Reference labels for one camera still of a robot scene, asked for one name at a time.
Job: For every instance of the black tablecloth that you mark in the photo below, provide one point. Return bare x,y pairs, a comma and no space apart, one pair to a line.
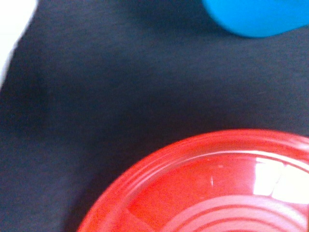
96,85

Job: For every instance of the red plastic plate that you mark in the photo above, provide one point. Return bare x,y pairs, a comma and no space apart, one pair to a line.
224,181

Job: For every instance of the blue plastic cup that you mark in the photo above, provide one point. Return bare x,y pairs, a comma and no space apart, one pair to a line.
258,18

